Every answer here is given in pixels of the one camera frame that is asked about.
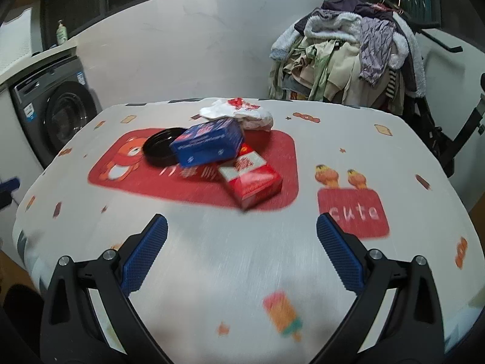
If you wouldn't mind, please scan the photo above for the white counter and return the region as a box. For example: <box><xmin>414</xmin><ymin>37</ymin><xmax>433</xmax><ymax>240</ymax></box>
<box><xmin>0</xmin><ymin>42</ymin><xmax>78</xmax><ymax>88</ymax></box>

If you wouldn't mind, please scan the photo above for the pile of clothes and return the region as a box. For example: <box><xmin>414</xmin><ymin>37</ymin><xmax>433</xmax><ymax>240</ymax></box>
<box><xmin>269</xmin><ymin>0</ymin><xmax>427</xmax><ymax>116</ymax></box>

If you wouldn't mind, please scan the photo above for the black round lid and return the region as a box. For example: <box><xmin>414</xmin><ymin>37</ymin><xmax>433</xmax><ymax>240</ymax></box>
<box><xmin>143</xmin><ymin>128</ymin><xmax>188</xmax><ymax>167</ymax></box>

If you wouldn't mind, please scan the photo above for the red and white box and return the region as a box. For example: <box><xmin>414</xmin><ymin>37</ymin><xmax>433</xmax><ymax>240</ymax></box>
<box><xmin>218</xmin><ymin>143</ymin><xmax>283</xmax><ymax>211</ymax></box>

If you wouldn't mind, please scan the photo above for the white textured mat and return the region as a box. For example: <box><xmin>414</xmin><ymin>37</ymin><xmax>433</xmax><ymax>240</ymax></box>
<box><xmin>0</xmin><ymin>8</ymin><xmax>33</xmax><ymax>76</ymax></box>

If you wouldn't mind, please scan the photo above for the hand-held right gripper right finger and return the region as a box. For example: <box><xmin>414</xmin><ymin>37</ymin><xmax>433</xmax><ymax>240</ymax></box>
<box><xmin>307</xmin><ymin>213</ymin><xmax>444</xmax><ymax>364</ymax></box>

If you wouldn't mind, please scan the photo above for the blue cardboard box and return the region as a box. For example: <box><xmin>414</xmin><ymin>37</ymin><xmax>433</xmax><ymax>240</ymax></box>
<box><xmin>170</xmin><ymin>117</ymin><xmax>245</xmax><ymax>167</ymax></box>

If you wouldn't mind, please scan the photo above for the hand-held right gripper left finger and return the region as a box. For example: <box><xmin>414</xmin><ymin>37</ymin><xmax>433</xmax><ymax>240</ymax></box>
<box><xmin>40</xmin><ymin>213</ymin><xmax>171</xmax><ymax>364</ymax></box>

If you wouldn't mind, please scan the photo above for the white printed tablecloth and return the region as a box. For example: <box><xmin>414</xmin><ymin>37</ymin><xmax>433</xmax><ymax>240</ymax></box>
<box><xmin>11</xmin><ymin>98</ymin><xmax>478</xmax><ymax>364</ymax></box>

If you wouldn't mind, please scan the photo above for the white plastic bag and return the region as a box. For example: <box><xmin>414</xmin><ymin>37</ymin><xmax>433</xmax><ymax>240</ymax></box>
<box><xmin>199</xmin><ymin>97</ymin><xmax>273</xmax><ymax>131</ymax></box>

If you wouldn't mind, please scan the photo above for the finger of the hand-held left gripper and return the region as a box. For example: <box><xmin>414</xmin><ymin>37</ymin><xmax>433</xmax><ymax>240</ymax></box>
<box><xmin>0</xmin><ymin>177</ymin><xmax>20</xmax><ymax>209</ymax></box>

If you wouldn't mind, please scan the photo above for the black exercise bike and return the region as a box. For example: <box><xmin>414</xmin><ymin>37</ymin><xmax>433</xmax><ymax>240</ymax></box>
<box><xmin>402</xmin><ymin>26</ymin><xmax>485</xmax><ymax>177</ymax></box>

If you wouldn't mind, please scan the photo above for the grey washing machine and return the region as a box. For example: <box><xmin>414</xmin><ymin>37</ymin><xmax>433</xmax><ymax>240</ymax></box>
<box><xmin>9</xmin><ymin>56</ymin><xmax>101</xmax><ymax>169</ymax></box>

